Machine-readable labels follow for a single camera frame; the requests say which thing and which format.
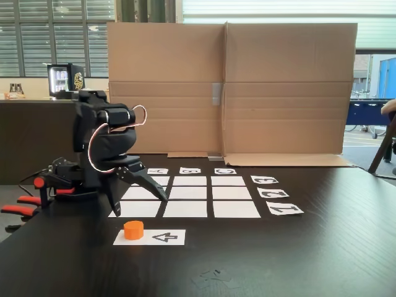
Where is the round orange token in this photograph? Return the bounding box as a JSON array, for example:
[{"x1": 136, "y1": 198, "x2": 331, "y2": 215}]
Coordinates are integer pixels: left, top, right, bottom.
[{"x1": 123, "y1": 220, "x2": 145, "y2": 241}]

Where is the white nine-square paper grid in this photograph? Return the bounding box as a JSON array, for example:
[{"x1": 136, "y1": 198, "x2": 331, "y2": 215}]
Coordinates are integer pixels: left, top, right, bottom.
[{"x1": 108, "y1": 175, "x2": 262, "y2": 219}]

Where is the white arrow paper sheet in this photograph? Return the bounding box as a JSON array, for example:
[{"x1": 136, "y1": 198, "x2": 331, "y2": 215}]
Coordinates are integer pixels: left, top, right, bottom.
[{"x1": 113, "y1": 228, "x2": 186, "y2": 247}]

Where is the red black table clamp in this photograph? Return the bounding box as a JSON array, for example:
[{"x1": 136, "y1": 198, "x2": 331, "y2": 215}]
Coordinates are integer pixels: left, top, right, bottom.
[
  {"x1": 33, "y1": 176, "x2": 77, "y2": 211},
  {"x1": 1, "y1": 194, "x2": 43, "y2": 233}
]

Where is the black mini fridge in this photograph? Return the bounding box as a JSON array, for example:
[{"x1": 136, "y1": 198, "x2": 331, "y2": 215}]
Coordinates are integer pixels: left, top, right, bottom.
[{"x1": 46, "y1": 63, "x2": 85, "y2": 100}]

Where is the paper sheet number 3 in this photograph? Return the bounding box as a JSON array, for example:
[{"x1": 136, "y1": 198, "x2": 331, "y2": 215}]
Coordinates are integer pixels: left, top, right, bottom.
[{"x1": 250, "y1": 175, "x2": 279, "y2": 186}]

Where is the paper sheet number 2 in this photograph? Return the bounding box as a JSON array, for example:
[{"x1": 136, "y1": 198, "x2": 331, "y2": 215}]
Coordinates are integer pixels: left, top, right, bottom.
[{"x1": 257, "y1": 187, "x2": 290, "y2": 199}]

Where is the paper sheet number 1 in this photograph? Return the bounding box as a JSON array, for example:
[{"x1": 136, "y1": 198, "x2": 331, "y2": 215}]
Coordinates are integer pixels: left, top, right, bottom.
[{"x1": 265, "y1": 203, "x2": 304, "y2": 216}]

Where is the brown wooden chair leg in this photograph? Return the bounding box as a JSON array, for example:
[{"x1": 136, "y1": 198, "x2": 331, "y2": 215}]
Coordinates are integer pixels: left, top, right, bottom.
[{"x1": 368, "y1": 123, "x2": 396, "y2": 174}]

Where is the red white servo wire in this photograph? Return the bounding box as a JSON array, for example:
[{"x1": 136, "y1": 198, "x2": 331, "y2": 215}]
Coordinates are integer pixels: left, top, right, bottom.
[{"x1": 87, "y1": 105, "x2": 148, "y2": 173}]

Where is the black power cable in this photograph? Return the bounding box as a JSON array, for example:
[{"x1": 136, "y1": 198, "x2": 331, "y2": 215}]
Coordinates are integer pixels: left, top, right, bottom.
[{"x1": 19, "y1": 168, "x2": 50, "y2": 190}]

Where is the brown cardboard wall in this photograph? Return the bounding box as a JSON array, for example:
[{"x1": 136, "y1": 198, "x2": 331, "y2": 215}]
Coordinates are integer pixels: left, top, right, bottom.
[{"x1": 106, "y1": 21, "x2": 358, "y2": 168}]

